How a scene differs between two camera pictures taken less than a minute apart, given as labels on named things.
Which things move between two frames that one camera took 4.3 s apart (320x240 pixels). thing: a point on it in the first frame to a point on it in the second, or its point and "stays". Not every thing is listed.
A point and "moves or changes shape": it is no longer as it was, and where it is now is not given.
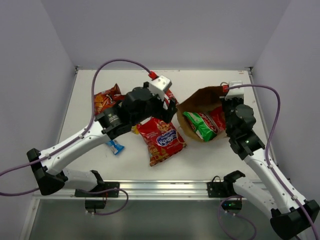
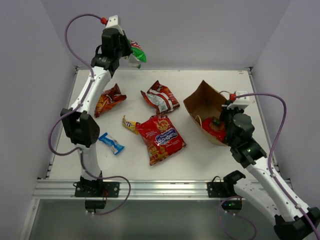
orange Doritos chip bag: (107, 99) stays
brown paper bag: (203, 99) moves or changes shape
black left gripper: (163, 106) to (126, 44)
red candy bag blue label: (162, 138) stays
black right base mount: (231, 201) stays
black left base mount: (94, 202) stays
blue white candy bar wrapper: (116, 148) stays
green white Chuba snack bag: (203, 124) to (138, 55)
